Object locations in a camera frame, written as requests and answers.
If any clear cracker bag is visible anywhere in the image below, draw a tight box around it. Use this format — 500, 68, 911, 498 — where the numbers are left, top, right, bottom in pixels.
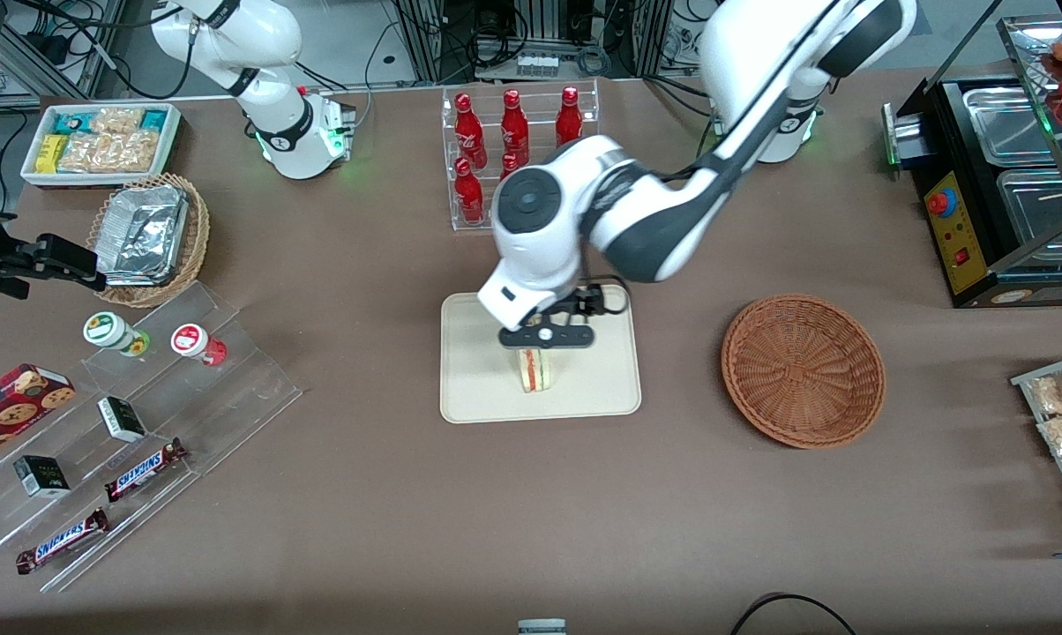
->
90, 108, 146, 138
108, 131, 160, 173
57, 134, 113, 174

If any green lid snack cup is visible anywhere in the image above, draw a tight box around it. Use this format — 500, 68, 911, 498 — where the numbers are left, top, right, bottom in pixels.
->
83, 311, 151, 357

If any white plastic snack bin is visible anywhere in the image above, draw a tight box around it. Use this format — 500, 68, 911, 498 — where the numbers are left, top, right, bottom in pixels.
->
21, 103, 182, 189

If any red lid snack cup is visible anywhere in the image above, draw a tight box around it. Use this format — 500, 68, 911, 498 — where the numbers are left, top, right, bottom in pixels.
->
171, 323, 228, 368

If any round brown wicker basket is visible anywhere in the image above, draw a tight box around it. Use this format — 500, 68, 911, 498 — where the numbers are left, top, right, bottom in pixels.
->
721, 294, 886, 450

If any black loop cable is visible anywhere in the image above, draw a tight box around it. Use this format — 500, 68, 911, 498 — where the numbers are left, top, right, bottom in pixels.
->
729, 593, 858, 635

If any black right wrist bracket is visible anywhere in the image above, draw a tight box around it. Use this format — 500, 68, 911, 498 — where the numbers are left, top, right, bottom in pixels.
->
0, 234, 108, 301

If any red cookie box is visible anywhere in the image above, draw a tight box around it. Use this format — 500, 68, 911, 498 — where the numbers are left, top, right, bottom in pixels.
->
0, 363, 78, 468

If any small black box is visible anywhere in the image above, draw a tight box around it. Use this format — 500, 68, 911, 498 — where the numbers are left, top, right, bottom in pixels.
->
13, 455, 71, 499
97, 397, 147, 444

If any black food warmer machine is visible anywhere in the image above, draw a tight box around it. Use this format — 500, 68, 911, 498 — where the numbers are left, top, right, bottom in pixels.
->
881, 13, 1062, 310

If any clear acrylic step stand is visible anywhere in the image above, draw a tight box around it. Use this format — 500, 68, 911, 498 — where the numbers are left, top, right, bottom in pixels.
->
0, 280, 303, 594

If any black left wrist bracket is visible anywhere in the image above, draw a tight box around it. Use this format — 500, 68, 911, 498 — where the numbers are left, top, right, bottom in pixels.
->
544, 280, 629, 323

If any black wrist bracket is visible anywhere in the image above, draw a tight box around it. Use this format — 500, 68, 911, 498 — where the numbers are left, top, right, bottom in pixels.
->
544, 280, 629, 323
0, 234, 108, 301

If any clear acrylic bottle rack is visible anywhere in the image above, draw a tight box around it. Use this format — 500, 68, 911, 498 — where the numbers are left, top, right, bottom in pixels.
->
441, 79, 601, 233

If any cream rectangular tray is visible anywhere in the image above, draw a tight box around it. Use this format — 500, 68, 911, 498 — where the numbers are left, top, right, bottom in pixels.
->
440, 284, 642, 424

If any oval tan wicker basket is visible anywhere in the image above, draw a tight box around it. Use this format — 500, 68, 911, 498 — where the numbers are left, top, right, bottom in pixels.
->
87, 173, 211, 308

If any steel food pan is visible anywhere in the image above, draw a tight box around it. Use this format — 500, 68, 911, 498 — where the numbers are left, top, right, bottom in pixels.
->
963, 86, 1062, 168
997, 168, 1062, 246

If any aluminium frame rack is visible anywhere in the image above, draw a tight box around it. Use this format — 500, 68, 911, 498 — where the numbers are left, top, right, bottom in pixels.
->
394, 0, 704, 85

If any triangle sandwich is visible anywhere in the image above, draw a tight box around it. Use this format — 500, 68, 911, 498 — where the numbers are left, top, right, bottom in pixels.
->
517, 347, 557, 395

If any silver foil container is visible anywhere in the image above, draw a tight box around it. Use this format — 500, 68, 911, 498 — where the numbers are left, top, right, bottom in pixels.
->
97, 185, 190, 288

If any yellow snack packet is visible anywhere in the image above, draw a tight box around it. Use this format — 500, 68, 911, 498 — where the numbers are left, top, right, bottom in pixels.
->
35, 134, 69, 174

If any silver metal shelf frame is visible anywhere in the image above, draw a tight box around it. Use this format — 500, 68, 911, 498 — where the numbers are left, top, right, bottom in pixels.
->
0, 0, 131, 107

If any snickers chocolate bar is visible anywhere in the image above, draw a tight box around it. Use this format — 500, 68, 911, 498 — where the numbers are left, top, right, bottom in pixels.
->
104, 438, 188, 504
15, 508, 110, 575

